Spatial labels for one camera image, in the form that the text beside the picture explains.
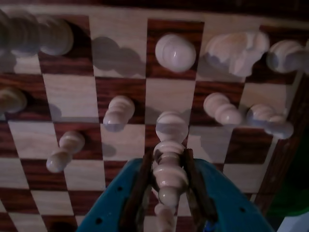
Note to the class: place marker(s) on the wooden chessboard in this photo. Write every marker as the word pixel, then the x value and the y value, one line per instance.
pixel 70 96

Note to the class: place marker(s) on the light wood chess knight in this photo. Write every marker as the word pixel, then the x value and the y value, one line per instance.
pixel 236 53

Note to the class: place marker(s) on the green plastic container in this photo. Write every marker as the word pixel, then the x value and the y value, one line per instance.
pixel 294 174

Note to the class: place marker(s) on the light wood chess pawn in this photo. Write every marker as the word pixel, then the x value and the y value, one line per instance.
pixel 265 118
pixel 65 149
pixel 12 100
pixel 222 108
pixel 118 111

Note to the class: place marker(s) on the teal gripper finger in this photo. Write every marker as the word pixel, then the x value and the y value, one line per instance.
pixel 229 205
pixel 113 205

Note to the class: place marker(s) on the light wood chess bishop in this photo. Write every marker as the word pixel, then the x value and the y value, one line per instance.
pixel 175 53

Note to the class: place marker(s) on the light wood chess rook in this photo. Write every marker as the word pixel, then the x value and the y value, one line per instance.
pixel 282 56

